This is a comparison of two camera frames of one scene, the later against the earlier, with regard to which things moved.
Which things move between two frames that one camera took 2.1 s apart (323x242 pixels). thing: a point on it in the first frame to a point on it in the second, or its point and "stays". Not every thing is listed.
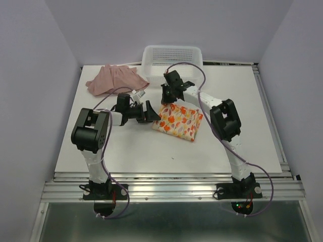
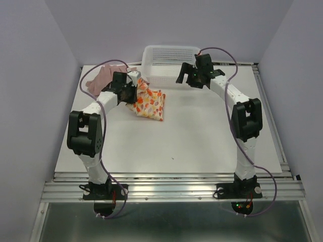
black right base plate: (241, 195) stays
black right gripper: (164, 99) to (185, 68)
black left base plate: (104, 196) stays
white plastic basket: (187, 60) stays
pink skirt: (110, 78) stays
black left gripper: (151, 115) to (133, 99)
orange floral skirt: (177, 121) to (149, 104)
